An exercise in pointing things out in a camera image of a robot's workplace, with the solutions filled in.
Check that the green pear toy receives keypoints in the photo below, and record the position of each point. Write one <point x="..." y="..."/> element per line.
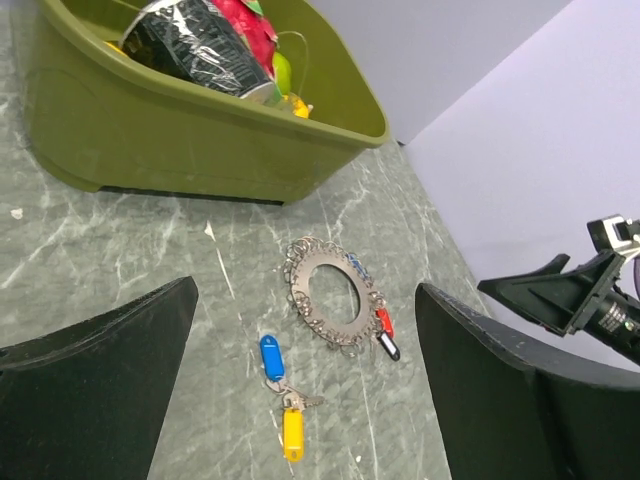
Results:
<point x="282" y="73"/>

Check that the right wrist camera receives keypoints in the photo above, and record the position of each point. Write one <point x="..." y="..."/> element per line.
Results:
<point x="617" y="234"/>

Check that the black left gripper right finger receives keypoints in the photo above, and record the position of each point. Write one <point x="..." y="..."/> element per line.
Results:
<point x="512" y="407"/>

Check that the yellow key tag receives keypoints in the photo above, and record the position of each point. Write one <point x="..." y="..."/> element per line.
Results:
<point x="293" y="434"/>

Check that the blue key tag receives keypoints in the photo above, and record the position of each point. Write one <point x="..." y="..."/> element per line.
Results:
<point x="272" y="358"/>

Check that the yellow lemon toy right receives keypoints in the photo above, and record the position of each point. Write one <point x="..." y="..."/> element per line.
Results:
<point x="297" y="106"/>

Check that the red key tag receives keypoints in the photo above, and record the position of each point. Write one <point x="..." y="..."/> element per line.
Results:
<point x="385" y="321"/>

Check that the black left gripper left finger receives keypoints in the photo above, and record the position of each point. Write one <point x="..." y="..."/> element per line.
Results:
<point x="89" y="401"/>

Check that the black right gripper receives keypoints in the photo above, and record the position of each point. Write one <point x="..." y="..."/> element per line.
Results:
<point x="564" y="302"/>

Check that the black key tag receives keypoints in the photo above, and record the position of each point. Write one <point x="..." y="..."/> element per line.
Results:
<point x="389" y="345"/>

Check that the olive green plastic bin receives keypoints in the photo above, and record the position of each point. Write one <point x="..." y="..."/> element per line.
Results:
<point x="96" y="119"/>

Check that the red dragon fruit toy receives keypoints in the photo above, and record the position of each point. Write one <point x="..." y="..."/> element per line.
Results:
<point x="250" y="23"/>

